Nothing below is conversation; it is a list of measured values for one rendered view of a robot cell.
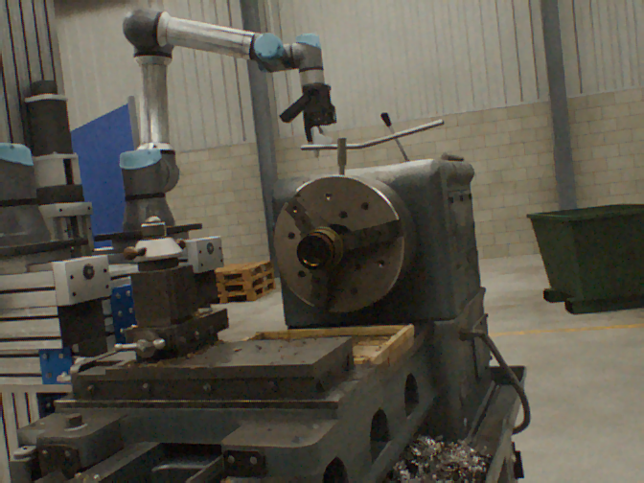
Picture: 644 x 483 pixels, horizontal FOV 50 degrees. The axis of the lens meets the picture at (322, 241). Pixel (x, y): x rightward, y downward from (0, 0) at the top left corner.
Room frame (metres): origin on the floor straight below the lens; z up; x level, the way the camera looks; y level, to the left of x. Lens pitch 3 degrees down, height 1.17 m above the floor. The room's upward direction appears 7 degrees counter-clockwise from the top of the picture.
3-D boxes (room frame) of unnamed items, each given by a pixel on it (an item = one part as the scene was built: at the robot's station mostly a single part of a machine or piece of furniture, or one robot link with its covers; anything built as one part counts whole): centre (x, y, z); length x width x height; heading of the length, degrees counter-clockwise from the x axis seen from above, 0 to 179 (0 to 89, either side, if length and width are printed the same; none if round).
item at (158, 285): (1.07, 0.25, 1.07); 0.07 x 0.07 x 0.10; 68
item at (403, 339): (1.36, 0.05, 0.89); 0.36 x 0.30 x 0.04; 68
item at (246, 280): (9.87, 1.28, 0.22); 1.25 x 0.86 x 0.44; 168
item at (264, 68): (2.10, 0.08, 1.63); 0.11 x 0.11 x 0.08; 85
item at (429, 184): (2.00, -0.18, 1.06); 0.59 x 0.48 x 0.39; 158
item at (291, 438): (0.99, 0.20, 0.90); 0.47 x 0.30 x 0.06; 68
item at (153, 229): (1.07, 0.25, 1.17); 0.04 x 0.04 x 0.03
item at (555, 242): (6.26, -2.51, 0.43); 1.34 x 0.94 x 0.85; 177
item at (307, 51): (2.11, -0.02, 1.63); 0.09 x 0.08 x 0.11; 85
